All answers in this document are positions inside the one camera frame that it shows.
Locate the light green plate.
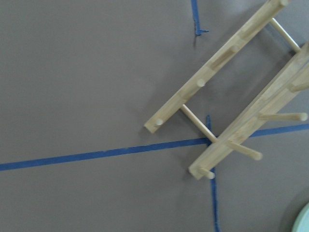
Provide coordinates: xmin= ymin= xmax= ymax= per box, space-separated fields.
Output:
xmin=292 ymin=203 xmax=309 ymax=232

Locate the wooden dish rack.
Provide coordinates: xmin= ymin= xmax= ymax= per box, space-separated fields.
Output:
xmin=144 ymin=0 xmax=309 ymax=179

